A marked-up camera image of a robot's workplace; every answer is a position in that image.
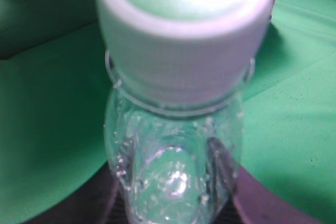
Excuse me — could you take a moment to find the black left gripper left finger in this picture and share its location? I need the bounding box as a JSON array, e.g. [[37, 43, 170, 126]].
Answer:
[[86, 174, 128, 223]]

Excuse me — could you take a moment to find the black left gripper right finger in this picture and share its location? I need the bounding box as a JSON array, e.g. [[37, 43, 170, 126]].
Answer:
[[208, 137, 321, 223]]

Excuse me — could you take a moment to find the clear water bottle white cap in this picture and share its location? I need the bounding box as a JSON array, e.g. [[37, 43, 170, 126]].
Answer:
[[96, 0, 274, 223]]

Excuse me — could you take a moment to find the green cloth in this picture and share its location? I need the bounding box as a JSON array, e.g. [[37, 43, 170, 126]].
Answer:
[[1, 0, 335, 223]]

